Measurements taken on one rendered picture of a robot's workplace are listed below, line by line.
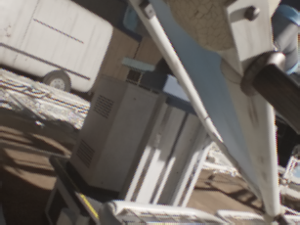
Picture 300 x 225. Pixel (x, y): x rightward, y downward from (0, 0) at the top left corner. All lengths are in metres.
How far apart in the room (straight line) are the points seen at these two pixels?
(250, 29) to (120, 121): 1.29
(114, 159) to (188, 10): 1.35
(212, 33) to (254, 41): 0.03
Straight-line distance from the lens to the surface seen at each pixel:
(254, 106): 0.27
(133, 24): 1.16
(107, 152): 1.47
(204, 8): 0.16
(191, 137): 1.54
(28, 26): 7.79
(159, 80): 1.13
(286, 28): 0.88
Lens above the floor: 0.79
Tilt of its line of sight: 1 degrees down
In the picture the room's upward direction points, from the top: 22 degrees clockwise
